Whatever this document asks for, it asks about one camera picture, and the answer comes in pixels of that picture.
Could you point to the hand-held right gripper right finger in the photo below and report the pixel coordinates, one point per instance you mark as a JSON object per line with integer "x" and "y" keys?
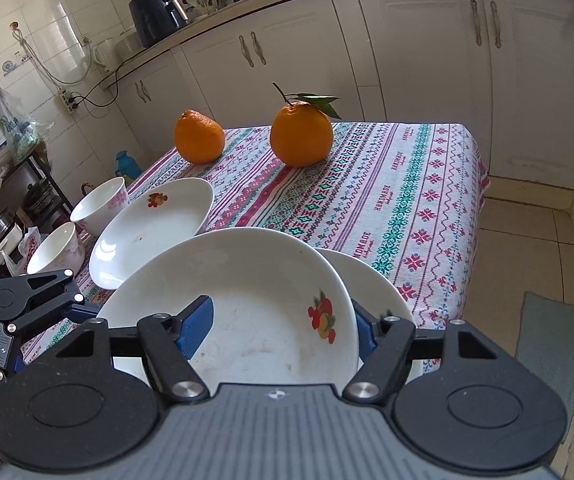
{"x": 364, "y": 332}

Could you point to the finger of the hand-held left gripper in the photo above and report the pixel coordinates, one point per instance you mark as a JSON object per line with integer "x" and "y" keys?
{"x": 14, "y": 362}
{"x": 49, "y": 310}

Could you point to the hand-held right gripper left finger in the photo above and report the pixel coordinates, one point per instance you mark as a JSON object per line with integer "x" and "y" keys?
{"x": 197, "y": 327}

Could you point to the white plate with fruit print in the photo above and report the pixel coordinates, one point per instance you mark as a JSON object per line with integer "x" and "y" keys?
{"x": 152, "y": 230}
{"x": 257, "y": 300}
{"x": 369, "y": 280}

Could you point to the white bowl with pink flowers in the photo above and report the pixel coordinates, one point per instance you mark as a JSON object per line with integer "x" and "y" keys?
{"x": 99, "y": 205}
{"x": 52, "y": 255}

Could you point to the white bag with red print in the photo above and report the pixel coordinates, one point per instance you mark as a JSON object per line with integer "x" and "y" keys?
{"x": 27, "y": 250}

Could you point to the silver rice cooker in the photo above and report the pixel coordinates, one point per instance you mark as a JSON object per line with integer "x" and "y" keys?
{"x": 2, "y": 237}

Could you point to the dark cooking pot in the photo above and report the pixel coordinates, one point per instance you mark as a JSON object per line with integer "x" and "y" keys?
{"x": 42, "y": 197}

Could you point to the patterned striped tablecloth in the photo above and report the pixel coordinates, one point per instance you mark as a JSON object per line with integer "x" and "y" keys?
{"x": 367, "y": 185}

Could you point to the teal thermos flask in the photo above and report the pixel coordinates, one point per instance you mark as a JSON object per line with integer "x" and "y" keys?
{"x": 128, "y": 165}

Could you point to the clear plastic bag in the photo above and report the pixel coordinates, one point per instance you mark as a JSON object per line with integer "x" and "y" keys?
{"x": 17, "y": 125}

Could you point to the grey floor mat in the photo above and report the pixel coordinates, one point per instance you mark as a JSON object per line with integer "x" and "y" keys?
{"x": 552, "y": 360}

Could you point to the orange with bumpy top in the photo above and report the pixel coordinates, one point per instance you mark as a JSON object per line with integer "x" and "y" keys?
{"x": 199, "y": 137}

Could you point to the orange with green leaves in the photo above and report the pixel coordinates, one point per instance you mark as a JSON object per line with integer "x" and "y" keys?
{"x": 301, "y": 135}

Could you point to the white power strip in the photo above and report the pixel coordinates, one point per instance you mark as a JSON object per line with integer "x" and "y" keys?
{"x": 69, "y": 100}

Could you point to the white electric kettle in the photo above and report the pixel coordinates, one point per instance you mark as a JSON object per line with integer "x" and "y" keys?
{"x": 104, "y": 55}

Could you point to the white kitchen cabinet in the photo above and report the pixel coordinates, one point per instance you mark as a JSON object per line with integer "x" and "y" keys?
{"x": 417, "y": 60}

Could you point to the black air fryer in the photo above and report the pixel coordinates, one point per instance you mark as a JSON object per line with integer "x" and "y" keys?
{"x": 154, "y": 17}

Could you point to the kitchen countertop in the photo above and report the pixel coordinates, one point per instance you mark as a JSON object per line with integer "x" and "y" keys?
{"x": 267, "y": 11}

